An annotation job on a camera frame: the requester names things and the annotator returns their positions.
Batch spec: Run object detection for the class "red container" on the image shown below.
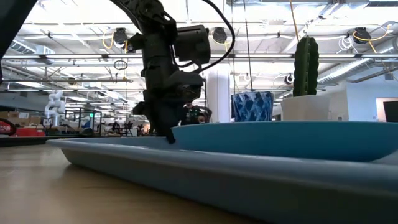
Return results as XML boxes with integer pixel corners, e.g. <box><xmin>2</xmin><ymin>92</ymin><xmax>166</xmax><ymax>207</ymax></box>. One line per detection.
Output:
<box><xmin>0</xmin><ymin>126</ymin><xmax>47</xmax><ymax>138</ymax></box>

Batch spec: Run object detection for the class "person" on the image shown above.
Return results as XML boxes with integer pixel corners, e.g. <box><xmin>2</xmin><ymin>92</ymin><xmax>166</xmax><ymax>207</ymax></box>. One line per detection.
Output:
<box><xmin>181</xmin><ymin>103</ymin><xmax>213</xmax><ymax>126</ymax></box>

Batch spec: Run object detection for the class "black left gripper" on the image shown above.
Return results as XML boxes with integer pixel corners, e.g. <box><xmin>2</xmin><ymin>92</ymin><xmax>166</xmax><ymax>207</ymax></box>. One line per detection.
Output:
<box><xmin>132</xmin><ymin>68</ymin><xmax>205</xmax><ymax>145</ymax></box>

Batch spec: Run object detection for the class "dark blue plastic cup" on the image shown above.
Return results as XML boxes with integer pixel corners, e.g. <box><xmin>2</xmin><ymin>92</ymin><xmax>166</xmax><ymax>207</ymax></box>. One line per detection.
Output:
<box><xmin>230</xmin><ymin>91</ymin><xmax>274</xmax><ymax>123</ymax></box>

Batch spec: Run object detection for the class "yellow hanging cable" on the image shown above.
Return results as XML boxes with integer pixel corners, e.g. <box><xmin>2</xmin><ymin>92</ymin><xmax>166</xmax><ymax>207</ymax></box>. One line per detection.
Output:
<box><xmin>289</xmin><ymin>0</ymin><xmax>301</xmax><ymax>43</ymax></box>

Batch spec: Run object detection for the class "dark wall screen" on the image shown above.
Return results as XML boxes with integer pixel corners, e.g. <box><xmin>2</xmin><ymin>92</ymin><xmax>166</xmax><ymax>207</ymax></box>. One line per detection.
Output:
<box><xmin>382</xmin><ymin>101</ymin><xmax>398</xmax><ymax>123</ymax></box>

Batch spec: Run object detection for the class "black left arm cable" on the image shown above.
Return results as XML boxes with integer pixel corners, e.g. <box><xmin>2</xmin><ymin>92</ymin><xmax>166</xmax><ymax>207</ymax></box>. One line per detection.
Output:
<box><xmin>174</xmin><ymin>0</ymin><xmax>236</xmax><ymax>74</ymax></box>

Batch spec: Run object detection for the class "white hexagonal plant pot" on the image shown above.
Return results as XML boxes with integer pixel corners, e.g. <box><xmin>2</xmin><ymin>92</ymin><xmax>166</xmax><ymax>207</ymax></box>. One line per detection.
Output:
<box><xmin>281</xmin><ymin>95</ymin><xmax>332</xmax><ymax>122</ymax></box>

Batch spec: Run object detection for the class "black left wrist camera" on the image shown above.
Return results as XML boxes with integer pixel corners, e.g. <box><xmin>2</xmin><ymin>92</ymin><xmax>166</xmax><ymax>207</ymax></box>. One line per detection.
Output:
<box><xmin>174</xmin><ymin>24</ymin><xmax>211</xmax><ymax>65</ymax></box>

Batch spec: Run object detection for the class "green cactus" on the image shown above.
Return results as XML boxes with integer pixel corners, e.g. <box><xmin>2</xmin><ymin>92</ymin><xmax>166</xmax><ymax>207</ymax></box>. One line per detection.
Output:
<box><xmin>292</xmin><ymin>35</ymin><xmax>320</xmax><ymax>97</ymax></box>

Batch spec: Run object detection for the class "silver ceiling duct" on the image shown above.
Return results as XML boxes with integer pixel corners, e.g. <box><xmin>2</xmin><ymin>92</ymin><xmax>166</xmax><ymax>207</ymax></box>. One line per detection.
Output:
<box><xmin>317</xmin><ymin>40</ymin><xmax>398</xmax><ymax>86</ymax></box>

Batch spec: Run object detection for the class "blue plastic tray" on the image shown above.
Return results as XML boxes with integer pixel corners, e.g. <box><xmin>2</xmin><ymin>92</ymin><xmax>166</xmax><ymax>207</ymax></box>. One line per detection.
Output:
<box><xmin>45</xmin><ymin>136</ymin><xmax>398</xmax><ymax>224</ymax></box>

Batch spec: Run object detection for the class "cardboard box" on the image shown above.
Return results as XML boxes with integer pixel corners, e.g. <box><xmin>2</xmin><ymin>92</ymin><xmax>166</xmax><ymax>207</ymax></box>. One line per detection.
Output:
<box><xmin>0</xmin><ymin>111</ymin><xmax>43</xmax><ymax>126</ymax></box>

